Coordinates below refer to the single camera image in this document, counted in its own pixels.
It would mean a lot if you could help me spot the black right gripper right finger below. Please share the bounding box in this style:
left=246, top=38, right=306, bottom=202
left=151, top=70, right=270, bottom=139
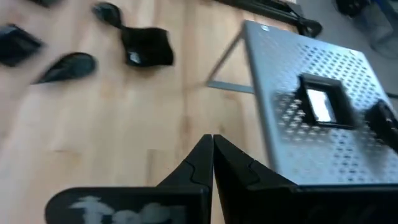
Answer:
left=213, top=134, right=398, bottom=224

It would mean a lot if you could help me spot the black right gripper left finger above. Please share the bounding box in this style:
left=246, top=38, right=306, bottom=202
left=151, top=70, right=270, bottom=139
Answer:
left=45, top=133, right=215, bottom=224

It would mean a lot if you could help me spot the black wavy square plate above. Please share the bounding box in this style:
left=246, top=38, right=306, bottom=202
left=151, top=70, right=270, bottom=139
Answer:
left=119, top=26, right=175, bottom=68
left=364, top=98, right=398, bottom=154

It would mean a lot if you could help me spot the gray perforated metal shelf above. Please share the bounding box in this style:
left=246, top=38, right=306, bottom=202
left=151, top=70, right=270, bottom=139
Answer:
left=205, top=19, right=398, bottom=187

